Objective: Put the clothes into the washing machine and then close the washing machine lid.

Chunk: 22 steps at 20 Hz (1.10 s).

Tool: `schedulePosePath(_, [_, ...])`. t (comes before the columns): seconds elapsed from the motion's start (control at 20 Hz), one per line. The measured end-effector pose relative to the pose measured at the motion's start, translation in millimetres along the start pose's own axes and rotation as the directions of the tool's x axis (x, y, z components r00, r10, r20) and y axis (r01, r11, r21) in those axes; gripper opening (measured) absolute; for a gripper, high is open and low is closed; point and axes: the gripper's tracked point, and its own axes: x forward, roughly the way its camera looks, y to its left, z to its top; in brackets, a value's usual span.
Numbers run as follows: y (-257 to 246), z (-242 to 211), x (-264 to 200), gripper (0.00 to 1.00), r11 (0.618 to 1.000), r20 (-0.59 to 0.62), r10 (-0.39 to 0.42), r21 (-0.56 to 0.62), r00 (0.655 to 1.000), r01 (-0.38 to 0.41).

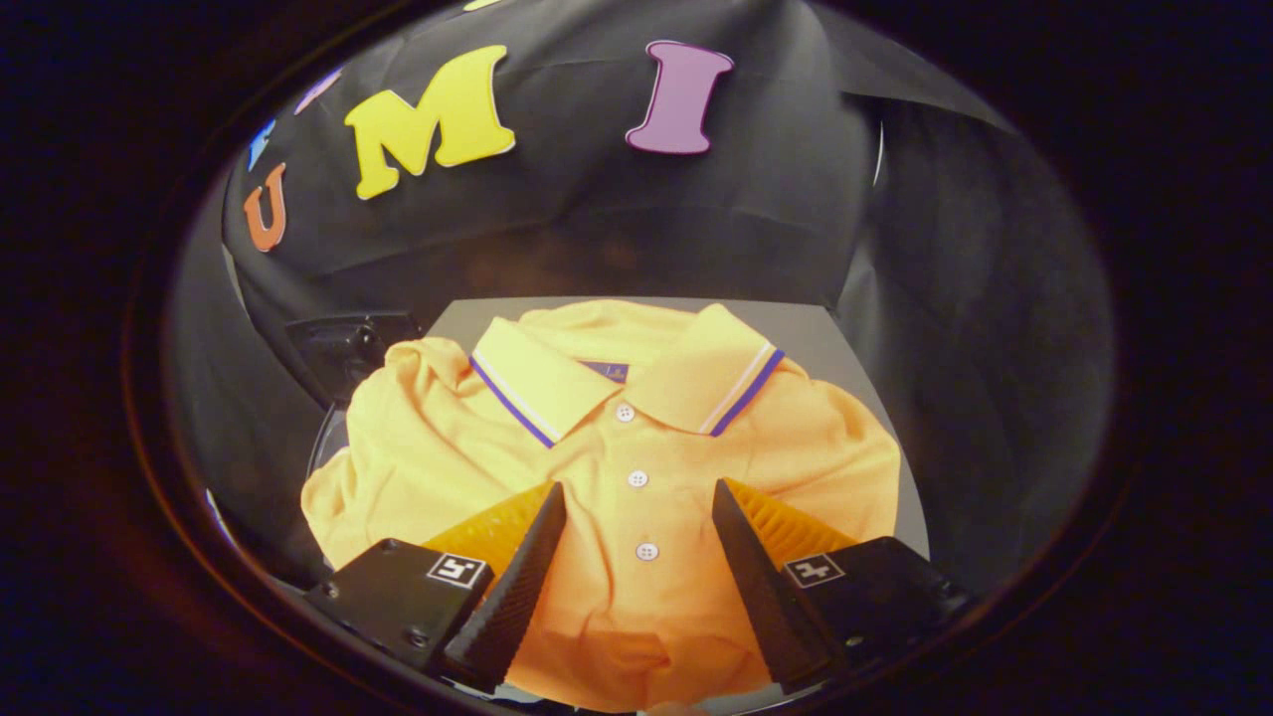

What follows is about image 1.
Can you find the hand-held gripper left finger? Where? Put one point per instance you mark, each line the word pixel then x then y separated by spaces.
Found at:
pixel 512 587

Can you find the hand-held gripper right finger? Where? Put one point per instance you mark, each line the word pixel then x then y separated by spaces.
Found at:
pixel 761 587

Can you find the grey cabinet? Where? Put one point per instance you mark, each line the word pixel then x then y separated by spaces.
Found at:
pixel 830 338

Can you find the orange polo shirt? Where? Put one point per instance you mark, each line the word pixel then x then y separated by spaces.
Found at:
pixel 636 597

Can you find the dark washing machine lid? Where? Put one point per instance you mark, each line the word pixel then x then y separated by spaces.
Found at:
pixel 348 353

